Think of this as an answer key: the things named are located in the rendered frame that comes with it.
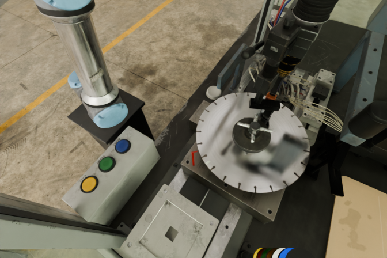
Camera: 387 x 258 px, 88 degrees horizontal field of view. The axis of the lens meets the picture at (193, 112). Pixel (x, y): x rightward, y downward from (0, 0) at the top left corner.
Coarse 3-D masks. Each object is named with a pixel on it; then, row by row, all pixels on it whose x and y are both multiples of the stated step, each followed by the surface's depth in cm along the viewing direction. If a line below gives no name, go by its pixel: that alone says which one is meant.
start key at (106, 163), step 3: (105, 159) 61; (108, 159) 61; (111, 159) 61; (102, 162) 61; (105, 162) 61; (108, 162) 61; (111, 162) 61; (102, 165) 60; (105, 165) 60; (108, 165) 60; (111, 165) 60; (102, 168) 60; (105, 168) 60; (108, 168) 60
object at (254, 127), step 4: (256, 116) 58; (256, 120) 57; (240, 124) 57; (244, 124) 56; (248, 124) 56; (252, 124) 56; (256, 124) 56; (248, 128) 57; (252, 128) 55; (256, 128) 55; (260, 128) 55; (264, 128) 55; (268, 128) 55; (252, 132) 55; (256, 132) 56; (252, 136) 54; (252, 140) 53
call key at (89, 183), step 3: (90, 177) 59; (87, 180) 58; (90, 180) 58; (93, 180) 58; (84, 183) 58; (87, 183) 58; (90, 183) 58; (93, 183) 58; (84, 186) 58; (87, 186) 58; (90, 186) 58; (93, 186) 57; (84, 189) 57; (87, 189) 57; (90, 189) 57
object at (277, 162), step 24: (240, 96) 68; (264, 96) 68; (216, 120) 63; (264, 120) 63; (288, 120) 62; (216, 144) 59; (288, 144) 58; (216, 168) 55; (240, 168) 54; (264, 168) 54; (288, 168) 54; (264, 192) 51
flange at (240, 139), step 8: (240, 120) 62; (248, 120) 62; (240, 128) 60; (240, 136) 58; (248, 136) 57; (256, 136) 57; (264, 136) 58; (240, 144) 57; (248, 144) 57; (256, 144) 57; (264, 144) 57
